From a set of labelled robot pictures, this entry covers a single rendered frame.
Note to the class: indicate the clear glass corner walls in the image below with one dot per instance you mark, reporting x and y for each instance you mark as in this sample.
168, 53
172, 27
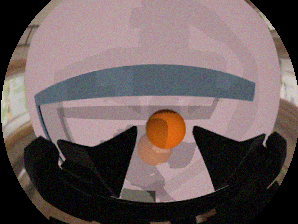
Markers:
56, 122

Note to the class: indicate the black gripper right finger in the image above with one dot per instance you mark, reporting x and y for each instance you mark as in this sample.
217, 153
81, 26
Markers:
222, 155

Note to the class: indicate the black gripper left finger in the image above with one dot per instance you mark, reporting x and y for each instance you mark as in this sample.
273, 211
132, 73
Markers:
109, 160

